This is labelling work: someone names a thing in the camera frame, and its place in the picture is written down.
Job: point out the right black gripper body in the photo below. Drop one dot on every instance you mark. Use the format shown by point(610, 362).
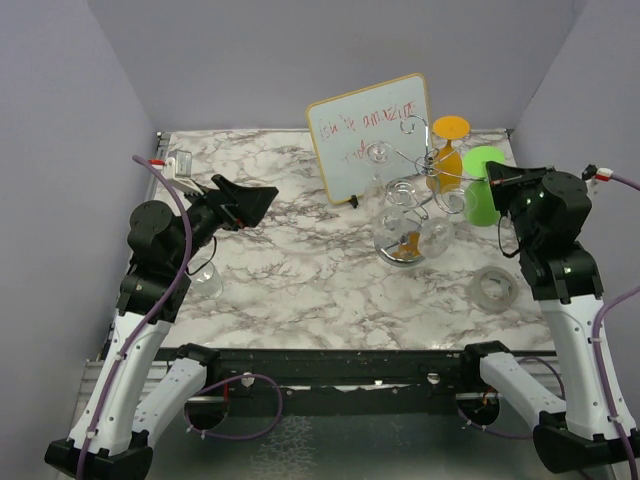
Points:
point(515, 198)

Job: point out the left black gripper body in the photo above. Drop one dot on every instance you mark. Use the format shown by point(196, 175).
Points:
point(220, 210)

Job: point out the green plastic wine glass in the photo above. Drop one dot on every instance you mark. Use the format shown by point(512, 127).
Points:
point(479, 206)

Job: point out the orange plastic wine glass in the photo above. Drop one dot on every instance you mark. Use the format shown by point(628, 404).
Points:
point(448, 161)

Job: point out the clear wine glass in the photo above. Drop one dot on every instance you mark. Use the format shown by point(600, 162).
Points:
point(395, 218)
point(378, 155)
point(437, 231)
point(206, 281)

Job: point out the clear wine glass back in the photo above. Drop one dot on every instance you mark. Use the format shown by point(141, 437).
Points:
point(395, 218)

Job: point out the clear wine glass front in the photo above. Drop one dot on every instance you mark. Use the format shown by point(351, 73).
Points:
point(378, 155)

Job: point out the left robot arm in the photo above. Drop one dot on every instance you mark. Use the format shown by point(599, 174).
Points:
point(115, 436)

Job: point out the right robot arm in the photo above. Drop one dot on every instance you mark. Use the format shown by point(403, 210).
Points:
point(591, 424)

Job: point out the chrome wine glass rack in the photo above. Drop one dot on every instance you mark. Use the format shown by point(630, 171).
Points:
point(404, 253)

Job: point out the clear tape roll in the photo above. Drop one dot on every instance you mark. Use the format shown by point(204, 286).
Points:
point(493, 289)

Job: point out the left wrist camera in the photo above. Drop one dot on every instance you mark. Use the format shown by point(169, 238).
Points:
point(176, 169)

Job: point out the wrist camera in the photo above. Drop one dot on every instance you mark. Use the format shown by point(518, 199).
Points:
point(176, 169)
point(593, 176)

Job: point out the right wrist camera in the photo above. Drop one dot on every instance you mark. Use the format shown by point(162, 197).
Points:
point(593, 176)

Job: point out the small whiteboard yellow frame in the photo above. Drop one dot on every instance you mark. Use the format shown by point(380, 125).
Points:
point(396, 111)

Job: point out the black front mounting rail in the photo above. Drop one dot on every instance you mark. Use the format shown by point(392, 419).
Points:
point(263, 382)

